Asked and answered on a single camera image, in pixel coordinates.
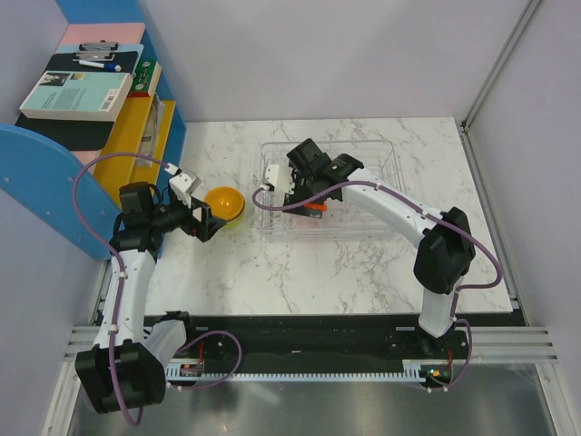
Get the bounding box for green book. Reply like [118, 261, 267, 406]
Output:
[128, 60, 162, 98]

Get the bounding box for aluminium frame rail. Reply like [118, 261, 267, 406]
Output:
[458, 0, 545, 134]

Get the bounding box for blue white marker pen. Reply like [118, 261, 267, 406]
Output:
[78, 59, 122, 73]

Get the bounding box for blue shelf unit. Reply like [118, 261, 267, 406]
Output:
[1, 1, 170, 261]

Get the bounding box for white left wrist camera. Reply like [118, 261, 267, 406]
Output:
[169, 170, 201, 207]

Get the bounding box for solid orange bowl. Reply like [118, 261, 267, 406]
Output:
[303, 203, 328, 219]

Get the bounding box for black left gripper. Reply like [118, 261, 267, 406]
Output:
[148, 192, 225, 243]

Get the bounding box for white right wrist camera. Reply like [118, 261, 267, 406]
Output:
[264, 163, 295, 194]

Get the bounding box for yellow bowl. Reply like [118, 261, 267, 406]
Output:
[204, 186, 246, 223]

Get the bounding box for black clipboard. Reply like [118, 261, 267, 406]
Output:
[15, 51, 139, 152]

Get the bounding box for light blue clipboard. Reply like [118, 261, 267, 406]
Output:
[55, 41, 143, 74]

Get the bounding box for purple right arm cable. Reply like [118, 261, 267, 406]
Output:
[251, 181, 503, 394]

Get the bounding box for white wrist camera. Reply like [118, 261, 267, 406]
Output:
[169, 170, 201, 207]
[264, 163, 295, 194]

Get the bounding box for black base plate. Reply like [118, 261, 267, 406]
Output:
[175, 314, 469, 373]

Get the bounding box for clear plastic sleeve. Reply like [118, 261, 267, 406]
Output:
[138, 94, 165, 157]

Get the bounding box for white cable duct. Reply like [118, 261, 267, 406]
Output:
[165, 362, 452, 385]

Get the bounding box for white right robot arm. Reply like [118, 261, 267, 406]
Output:
[284, 139, 476, 358]

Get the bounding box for pink board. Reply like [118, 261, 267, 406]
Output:
[57, 23, 145, 164]

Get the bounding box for teal paperback book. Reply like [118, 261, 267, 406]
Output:
[19, 71, 133, 123]

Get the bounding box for lime green bowl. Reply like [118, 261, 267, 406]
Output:
[223, 200, 246, 226]

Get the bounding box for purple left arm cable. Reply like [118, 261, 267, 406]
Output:
[72, 153, 241, 428]

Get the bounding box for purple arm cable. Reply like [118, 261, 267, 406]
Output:
[72, 153, 241, 428]
[251, 181, 503, 394]

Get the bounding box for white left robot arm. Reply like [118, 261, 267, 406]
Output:
[75, 173, 226, 414]

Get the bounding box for yellow folder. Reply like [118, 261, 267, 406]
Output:
[94, 97, 176, 206]

